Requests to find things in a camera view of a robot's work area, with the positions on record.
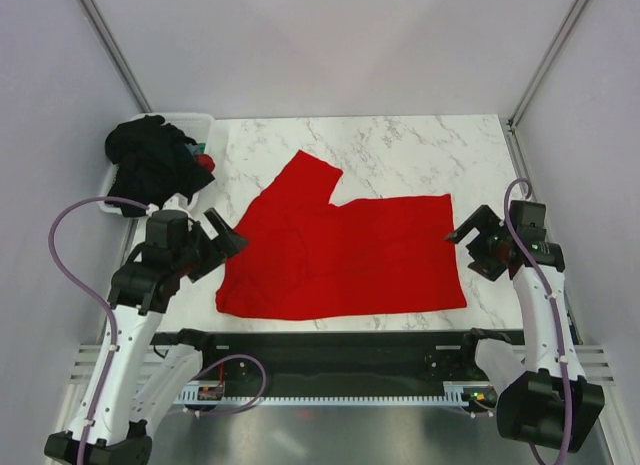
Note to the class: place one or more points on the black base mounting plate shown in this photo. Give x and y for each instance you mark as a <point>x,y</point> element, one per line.
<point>333,362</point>

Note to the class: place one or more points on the right aluminium frame post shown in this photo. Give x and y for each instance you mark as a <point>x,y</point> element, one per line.
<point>557,44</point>

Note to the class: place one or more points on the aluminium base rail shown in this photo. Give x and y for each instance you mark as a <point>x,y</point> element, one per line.
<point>592,358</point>

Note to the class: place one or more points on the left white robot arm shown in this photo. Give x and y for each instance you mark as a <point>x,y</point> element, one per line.
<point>118,416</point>

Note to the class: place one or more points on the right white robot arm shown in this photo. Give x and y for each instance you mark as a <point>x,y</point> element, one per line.
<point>544,397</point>

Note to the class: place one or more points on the aluminium frame post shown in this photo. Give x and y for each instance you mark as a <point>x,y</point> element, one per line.
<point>108,41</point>
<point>557,44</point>

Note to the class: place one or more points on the left aluminium frame post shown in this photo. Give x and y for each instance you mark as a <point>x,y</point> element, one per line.
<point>108,41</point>

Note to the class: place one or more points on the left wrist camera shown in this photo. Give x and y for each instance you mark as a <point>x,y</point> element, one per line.
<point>176,202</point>

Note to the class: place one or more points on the white plastic basket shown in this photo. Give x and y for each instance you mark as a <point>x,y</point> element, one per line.
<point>165,135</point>

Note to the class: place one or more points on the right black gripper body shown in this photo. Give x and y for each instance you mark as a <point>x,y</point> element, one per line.
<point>486,251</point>

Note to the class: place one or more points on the red t shirt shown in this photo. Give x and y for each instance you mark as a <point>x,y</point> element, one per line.
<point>309,259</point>

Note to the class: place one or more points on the red cloth in basket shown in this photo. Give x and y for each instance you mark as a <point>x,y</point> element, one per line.
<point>206,162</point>

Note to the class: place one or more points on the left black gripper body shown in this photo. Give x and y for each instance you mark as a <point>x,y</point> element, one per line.
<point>200,254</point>

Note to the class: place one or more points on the white slotted cable duct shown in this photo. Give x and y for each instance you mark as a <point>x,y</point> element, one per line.
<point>450,394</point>

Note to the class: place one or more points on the black t shirt pile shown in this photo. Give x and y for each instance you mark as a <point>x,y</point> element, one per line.
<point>145,170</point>

